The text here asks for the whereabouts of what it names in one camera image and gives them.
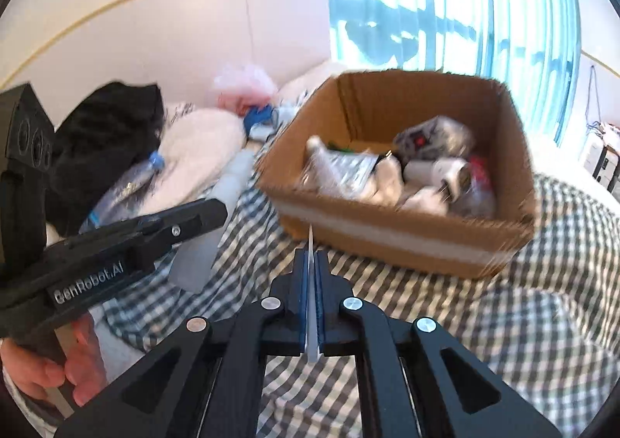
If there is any black hanging cable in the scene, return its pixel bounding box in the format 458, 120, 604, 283
583, 64, 605, 130

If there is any white round container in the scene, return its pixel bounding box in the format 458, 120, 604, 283
450, 156, 496, 220

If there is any cluttered shelf unit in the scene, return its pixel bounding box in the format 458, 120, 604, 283
581, 123, 619, 200

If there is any blue white cloth item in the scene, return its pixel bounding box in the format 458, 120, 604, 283
243, 105, 298, 142

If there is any brown cardboard box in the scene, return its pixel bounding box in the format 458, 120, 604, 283
257, 70, 536, 278

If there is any thin white card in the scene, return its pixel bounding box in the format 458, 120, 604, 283
305, 226, 319, 364

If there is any black clothing pile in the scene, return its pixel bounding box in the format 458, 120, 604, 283
45, 81, 164, 238

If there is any clear plastic water bottle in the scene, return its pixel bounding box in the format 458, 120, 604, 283
79, 152, 165, 234

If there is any white fluffy pillow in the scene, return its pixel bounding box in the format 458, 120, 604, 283
139, 108, 246, 216

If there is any white plastic bottle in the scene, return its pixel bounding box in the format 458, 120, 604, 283
403, 158, 473, 202

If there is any pink plastic bag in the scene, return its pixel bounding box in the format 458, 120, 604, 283
214, 65, 277, 117

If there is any left hand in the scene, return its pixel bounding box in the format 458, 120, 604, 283
1, 313, 107, 407

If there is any silver blister pill pack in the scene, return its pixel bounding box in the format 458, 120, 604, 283
300, 149, 378, 200

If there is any white red patterned pouch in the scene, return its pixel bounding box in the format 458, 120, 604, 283
393, 115, 475, 161

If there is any blue window curtain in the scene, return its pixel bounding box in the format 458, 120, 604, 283
328, 0, 581, 139

